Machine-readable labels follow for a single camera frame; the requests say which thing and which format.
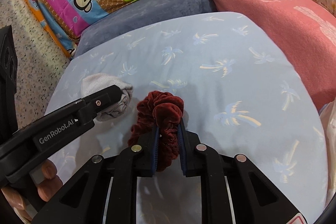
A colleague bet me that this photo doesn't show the white lined trash bin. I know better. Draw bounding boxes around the white lined trash bin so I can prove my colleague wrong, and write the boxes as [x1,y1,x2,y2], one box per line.
[319,100,336,205]

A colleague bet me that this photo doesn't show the grey white sock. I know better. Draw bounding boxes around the grey white sock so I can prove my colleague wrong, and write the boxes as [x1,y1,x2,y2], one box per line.
[80,73,133,122]

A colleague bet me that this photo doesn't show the person's left hand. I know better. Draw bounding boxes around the person's left hand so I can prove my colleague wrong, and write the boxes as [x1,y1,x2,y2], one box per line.
[1,159,63,223]

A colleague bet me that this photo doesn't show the pink towel blanket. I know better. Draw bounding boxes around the pink towel blanket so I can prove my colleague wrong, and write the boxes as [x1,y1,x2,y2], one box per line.
[213,0,335,109]

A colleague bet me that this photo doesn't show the dark red velvet scrunchie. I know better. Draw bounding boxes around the dark red velvet scrunchie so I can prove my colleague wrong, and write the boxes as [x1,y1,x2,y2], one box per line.
[127,90,184,172]

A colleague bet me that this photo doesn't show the blue grey velvet pillow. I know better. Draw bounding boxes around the blue grey velvet pillow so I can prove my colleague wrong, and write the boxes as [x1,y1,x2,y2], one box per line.
[75,0,217,57]

